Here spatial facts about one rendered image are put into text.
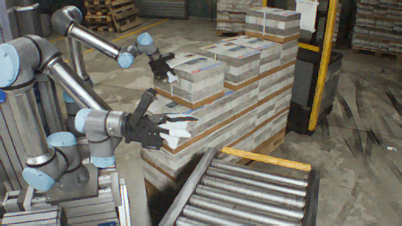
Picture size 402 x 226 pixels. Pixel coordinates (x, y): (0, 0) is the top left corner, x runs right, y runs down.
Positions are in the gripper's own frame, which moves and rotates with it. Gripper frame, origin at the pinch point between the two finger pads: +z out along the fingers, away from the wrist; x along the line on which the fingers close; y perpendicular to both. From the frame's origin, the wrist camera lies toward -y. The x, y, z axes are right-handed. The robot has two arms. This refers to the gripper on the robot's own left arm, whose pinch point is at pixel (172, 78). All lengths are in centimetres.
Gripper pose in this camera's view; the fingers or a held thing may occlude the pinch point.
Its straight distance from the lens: 178.3
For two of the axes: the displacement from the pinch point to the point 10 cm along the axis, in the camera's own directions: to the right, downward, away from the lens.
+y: -6.1, 7.3, -3.0
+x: 7.1, 3.4, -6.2
